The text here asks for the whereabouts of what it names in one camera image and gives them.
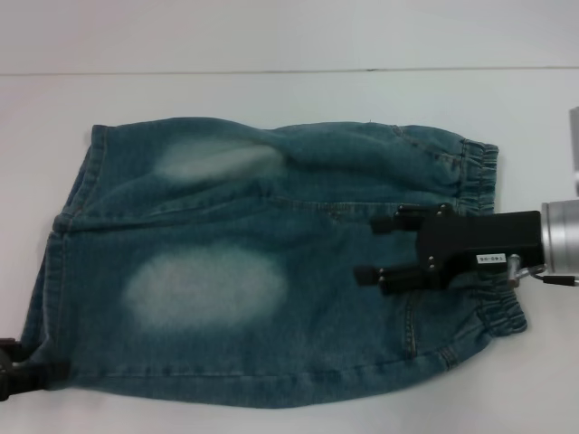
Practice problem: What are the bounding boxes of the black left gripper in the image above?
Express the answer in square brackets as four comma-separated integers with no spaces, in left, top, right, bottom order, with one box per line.
[0,336,71,402]

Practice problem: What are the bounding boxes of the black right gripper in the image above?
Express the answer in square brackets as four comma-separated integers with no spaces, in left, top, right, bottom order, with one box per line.
[354,203,545,298]

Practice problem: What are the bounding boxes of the blue denim shorts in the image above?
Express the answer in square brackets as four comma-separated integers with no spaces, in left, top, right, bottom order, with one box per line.
[20,118,530,389]

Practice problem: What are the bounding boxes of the right wrist plug and cable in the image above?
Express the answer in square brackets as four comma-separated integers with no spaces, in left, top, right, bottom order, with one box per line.
[506,252,579,288]

